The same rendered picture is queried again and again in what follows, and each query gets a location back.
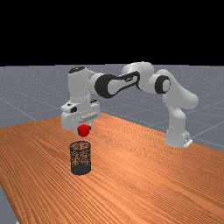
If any red ball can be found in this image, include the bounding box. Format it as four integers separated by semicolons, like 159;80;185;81
76;123;91;138

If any dark mesh basket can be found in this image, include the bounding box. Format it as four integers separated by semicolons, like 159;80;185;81
69;140;92;176

